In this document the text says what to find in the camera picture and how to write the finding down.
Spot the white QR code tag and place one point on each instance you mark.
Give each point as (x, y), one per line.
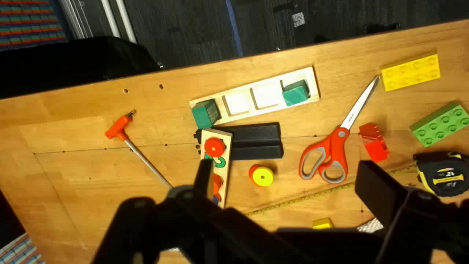
(297, 20)

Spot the red toy brick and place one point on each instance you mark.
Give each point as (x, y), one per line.
(373, 145)

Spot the striped woven mat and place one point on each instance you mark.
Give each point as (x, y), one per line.
(19, 252)

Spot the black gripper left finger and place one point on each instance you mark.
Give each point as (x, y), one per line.
(203, 177)

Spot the green toy brick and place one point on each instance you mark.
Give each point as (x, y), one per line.
(439, 124)

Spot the white wooden shape board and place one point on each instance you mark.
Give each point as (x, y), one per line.
(265, 96)

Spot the multicoloured striped rug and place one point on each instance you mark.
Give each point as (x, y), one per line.
(29, 23)

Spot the white pole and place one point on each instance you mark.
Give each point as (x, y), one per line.
(126, 20)
(110, 17)

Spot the black rectangular block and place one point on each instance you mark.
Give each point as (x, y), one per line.
(253, 140)

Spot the wooden peg counting board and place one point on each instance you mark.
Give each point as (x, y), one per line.
(225, 170)

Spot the orange grey scissors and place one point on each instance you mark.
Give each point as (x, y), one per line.
(337, 142)

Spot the yellow toy brick plate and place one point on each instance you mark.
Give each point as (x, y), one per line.
(410, 73)

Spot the green wooden cube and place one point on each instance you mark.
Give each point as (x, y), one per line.
(205, 115)
(294, 93)

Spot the small yellow cube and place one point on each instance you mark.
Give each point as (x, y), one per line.
(322, 224)

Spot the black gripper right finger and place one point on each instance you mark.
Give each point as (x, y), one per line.
(381, 192)

